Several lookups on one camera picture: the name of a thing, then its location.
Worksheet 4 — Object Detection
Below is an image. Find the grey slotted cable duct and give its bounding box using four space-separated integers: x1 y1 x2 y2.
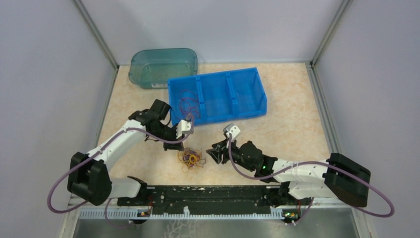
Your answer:
79 208 285 220

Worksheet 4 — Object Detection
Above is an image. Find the teal transparent plastic tub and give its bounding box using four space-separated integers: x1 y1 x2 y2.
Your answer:
128 48 198 89

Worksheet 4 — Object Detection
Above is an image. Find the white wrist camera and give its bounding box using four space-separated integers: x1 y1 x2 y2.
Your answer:
223 123 241 141
176 120 194 139

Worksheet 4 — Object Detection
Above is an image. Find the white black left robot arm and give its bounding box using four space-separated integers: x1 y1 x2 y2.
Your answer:
67 99 194 206

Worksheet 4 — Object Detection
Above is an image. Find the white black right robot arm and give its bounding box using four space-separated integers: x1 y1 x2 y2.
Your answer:
206 139 371 208

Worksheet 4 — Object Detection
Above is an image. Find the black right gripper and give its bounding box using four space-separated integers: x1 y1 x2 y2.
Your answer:
206 136 256 172

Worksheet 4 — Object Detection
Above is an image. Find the red wire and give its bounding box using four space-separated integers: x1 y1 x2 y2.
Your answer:
177 90 202 122

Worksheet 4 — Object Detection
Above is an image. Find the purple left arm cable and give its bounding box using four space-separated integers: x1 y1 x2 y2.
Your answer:
47 113 195 229

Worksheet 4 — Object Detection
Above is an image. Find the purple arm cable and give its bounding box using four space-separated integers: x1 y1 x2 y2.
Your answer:
47 113 195 229
227 133 395 226

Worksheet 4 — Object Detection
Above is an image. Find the colourful wire bundle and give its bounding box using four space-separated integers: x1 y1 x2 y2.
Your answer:
177 148 208 173

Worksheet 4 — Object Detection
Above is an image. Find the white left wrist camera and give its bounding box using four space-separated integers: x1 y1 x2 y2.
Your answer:
176 120 194 139

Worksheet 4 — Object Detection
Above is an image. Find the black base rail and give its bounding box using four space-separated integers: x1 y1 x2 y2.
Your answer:
117 185 310 215

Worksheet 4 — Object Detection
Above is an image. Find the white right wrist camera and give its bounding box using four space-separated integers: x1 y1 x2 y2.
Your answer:
223 123 241 141

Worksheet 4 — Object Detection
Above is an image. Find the blue three-compartment plastic bin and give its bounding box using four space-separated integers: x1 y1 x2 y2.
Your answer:
168 67 267 125

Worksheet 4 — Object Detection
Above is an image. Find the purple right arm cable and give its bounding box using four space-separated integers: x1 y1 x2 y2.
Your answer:
227 133 395 226

